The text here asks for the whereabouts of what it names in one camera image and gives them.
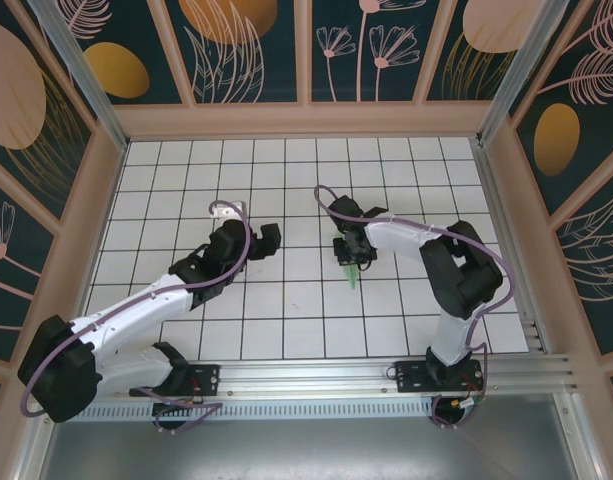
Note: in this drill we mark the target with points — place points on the grey metal sheet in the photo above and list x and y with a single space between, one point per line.
311 450

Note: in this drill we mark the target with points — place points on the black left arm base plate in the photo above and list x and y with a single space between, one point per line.
208 377

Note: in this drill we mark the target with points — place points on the aluminium mounting rail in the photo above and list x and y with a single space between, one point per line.
311 375

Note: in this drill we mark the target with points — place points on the aluminium side rail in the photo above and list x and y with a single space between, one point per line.
501 210

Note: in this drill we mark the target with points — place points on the aluminium frame post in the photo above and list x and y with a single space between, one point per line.
511 75
93 95

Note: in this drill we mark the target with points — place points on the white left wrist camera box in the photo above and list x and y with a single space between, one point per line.
233 210

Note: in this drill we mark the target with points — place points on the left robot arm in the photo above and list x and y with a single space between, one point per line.
136 310

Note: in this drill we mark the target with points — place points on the light green paper sheet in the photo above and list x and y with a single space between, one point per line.
352 277

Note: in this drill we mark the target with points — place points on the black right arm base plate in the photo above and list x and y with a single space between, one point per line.
411 377

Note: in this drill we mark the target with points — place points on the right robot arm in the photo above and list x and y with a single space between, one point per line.
451 335

